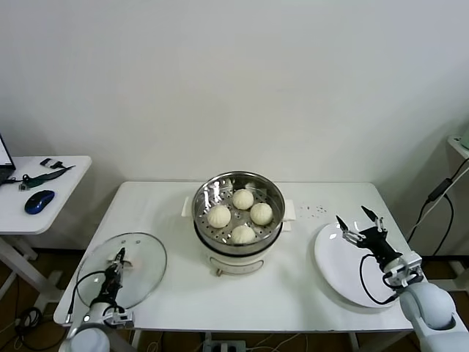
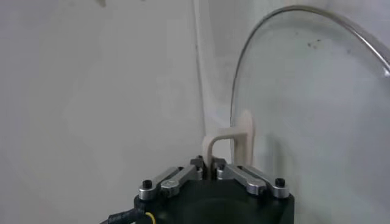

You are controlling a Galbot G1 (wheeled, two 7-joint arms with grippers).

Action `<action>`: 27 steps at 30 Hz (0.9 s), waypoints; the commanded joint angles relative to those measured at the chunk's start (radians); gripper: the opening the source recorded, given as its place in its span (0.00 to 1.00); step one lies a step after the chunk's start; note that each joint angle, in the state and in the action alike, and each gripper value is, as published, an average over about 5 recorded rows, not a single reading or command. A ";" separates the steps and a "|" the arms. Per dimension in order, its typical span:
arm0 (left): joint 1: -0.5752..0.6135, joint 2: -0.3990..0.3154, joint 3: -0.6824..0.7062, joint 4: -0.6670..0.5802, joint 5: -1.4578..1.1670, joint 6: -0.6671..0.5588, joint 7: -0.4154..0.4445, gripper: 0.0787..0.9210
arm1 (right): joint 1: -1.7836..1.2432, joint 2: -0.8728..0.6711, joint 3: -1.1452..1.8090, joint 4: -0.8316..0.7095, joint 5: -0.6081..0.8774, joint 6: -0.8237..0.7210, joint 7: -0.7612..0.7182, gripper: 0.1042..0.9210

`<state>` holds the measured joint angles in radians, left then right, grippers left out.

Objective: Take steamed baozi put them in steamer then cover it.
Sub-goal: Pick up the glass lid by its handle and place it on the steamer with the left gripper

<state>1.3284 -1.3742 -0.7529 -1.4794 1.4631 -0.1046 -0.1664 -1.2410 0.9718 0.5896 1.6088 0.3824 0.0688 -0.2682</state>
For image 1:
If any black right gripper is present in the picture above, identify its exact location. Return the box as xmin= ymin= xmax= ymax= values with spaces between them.
xmin=335 ymin=205 xmax=402 ymax=267

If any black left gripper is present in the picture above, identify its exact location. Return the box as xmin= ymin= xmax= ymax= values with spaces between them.
xmin=99 ymin=247 xmax=128 ymax=306

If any round glass pot lid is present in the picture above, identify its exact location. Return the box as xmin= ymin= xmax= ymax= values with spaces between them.
xmin=75 ymin=231 xmax=169 ymax=309

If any white steamed baozi bun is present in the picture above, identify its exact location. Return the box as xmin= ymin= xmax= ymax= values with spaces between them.
xmin=231 ymin=224 xmax=256 ymax=246
xmin=249 ymin=202 xmax=274 ymax=226
xmin=232 ymin=188 xmax=254 ymax=210
xmin=207 ymin=204 xmax=232 ymax=229

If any perforated steel steamer basket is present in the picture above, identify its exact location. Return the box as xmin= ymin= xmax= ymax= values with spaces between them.
xmin=182 ymin=170 xmax=297 ymax=247

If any large white plate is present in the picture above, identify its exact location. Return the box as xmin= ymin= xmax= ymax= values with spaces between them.
xmin=314 ymin=219 xmax=410 ymax=309

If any white side table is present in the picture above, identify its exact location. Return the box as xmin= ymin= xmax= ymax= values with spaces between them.
xmin=0 ymin=155 xmax=93 ymax=312

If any blue black computer mouse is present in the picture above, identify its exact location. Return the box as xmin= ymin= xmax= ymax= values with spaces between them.
xmin=24 ymin=189 xmax=56 ymax=216

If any white electric cooker pot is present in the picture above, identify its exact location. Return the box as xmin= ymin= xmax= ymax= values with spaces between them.
xmin=193 ymin=219 xmax=294 ymax=276

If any white shelf stand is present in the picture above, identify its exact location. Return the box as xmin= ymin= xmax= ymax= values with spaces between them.
xmin=426 ymin=134 xmax=469 ymax=293

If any white power strip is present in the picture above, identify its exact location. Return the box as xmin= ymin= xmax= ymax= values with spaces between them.
xmin=203 ymin=340 xmax=247 ymax=352

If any black laptop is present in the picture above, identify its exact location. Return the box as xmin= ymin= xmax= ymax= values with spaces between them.
xmin=0 ymin=131 xmax=18 ymax=186

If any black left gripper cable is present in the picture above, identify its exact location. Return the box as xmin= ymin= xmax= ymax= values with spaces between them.
xmin=67 ymin=269 xmax=111 ymax=326

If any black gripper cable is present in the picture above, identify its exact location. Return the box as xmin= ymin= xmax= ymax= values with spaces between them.
xmin=67 ymin=269 xmax=111 ymax=326
xmin=359 ymin=254 xmax=399 ymax=305

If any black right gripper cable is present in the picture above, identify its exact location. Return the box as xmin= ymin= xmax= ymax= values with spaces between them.
xmin=359 ymin=254 xmax=399 ymax=305

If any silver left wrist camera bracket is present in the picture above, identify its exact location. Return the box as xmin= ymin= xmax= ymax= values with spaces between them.
xmin=104 ymin=309 xmax=136 ymax=329

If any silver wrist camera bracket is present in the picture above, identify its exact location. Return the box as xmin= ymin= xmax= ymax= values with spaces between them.
xmin=104 ymin=309 xmax=136 ymax=329
xmin=383 ymin=251 xmax=426 ymax=289

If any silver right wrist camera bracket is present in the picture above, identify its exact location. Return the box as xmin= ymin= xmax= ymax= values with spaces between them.
xmin=383 ymin=251 xmax=426 ymax=289

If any black power adapter cable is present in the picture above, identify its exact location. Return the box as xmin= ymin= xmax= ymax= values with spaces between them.
xmin=406 ymin=157 xmax=469 ymax=257

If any black floor cable coil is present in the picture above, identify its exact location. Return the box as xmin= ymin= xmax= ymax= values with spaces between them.
xmin=14 ymin=306 xmax=45 ymax=331

